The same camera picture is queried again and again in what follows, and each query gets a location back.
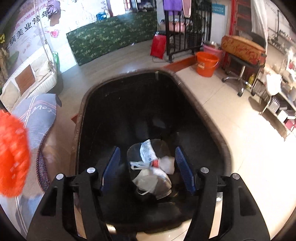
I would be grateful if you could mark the metal shelf rack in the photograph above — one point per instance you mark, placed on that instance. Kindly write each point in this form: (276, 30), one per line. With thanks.
(282, 102)

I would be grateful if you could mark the grey striped blanket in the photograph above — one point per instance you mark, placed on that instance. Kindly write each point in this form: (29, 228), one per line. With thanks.
(34, 115)

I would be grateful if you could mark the black trash bin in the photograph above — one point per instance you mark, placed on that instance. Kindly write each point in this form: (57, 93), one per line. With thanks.
(129, 111)

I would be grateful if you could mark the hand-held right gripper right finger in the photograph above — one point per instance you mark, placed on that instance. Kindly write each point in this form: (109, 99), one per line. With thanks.
(185, 169)

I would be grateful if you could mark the red bag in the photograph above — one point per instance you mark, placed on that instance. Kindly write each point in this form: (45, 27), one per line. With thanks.
(158, 46)

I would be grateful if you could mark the green bottle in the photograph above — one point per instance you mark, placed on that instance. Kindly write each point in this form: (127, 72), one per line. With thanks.
(56, 61)

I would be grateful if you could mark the orange sofa cushion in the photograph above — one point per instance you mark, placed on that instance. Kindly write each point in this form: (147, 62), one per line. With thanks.
(24, 80)

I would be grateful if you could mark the purple hanging cloth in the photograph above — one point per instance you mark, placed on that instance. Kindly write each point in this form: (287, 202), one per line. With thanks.
(172, 4)

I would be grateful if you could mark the blue wall notice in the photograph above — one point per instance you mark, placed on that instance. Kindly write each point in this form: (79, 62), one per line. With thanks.
(219, 9)

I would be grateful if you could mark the white plastic bag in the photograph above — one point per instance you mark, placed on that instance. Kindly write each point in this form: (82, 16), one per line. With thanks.
(150, 178)

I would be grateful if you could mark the pink hanging cloth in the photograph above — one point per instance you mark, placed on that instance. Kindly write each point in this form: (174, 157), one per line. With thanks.
(186, 8)

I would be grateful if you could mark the orange plastic bucket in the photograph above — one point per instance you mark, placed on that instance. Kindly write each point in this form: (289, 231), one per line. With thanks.
(205, 67)

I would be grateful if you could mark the black iron railing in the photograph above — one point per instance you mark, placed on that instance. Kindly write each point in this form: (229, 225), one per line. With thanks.
(196, 23)

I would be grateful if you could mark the green floral panel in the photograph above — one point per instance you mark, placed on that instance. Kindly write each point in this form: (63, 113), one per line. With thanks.
(111, 34)

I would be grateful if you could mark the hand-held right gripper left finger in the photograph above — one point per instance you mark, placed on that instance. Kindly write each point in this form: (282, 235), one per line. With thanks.
(111, 169)

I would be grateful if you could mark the white plastic sheet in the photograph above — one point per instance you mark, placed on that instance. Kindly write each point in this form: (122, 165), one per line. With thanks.
(259, 18)

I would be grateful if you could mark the pink plastic basin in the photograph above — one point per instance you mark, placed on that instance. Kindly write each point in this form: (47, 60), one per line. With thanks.
(215, 52)

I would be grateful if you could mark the white printed paper wrapper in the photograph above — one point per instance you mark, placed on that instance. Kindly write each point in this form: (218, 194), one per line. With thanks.
(148, 151)

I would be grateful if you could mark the beige sofa cushion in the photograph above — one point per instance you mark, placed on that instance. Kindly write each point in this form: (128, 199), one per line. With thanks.
(39, 63)

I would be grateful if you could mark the red patterned cushion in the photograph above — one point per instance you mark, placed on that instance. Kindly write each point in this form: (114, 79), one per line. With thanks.
(242, 49)

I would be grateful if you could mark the white wicker swing sofa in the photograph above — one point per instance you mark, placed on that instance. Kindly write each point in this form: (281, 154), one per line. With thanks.
(44, 81)

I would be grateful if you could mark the yellow bottle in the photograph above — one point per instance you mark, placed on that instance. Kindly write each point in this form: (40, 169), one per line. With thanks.
(251, 81)

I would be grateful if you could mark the black swivel stool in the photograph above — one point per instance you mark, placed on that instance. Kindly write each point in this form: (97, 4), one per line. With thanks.
(241, 74)

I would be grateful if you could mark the white bag on rack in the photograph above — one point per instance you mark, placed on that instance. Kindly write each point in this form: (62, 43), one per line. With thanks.
(274, 82)

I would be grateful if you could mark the wall poster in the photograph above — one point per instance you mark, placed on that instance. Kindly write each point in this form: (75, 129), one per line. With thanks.
(27, 34)

